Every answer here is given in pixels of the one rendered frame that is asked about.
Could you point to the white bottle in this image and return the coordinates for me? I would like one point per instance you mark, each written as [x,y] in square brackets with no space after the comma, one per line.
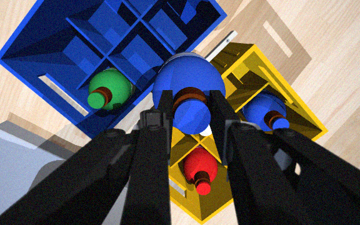
[206,132]

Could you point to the green bottle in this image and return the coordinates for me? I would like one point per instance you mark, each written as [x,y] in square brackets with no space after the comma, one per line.
[110,89]

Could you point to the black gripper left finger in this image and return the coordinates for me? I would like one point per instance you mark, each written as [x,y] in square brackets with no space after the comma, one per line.
[81,192]

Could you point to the yellow divided crate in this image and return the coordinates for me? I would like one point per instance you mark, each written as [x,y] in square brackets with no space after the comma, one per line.
[246,71]

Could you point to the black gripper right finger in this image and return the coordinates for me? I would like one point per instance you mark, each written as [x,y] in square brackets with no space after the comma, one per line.
[265,188]

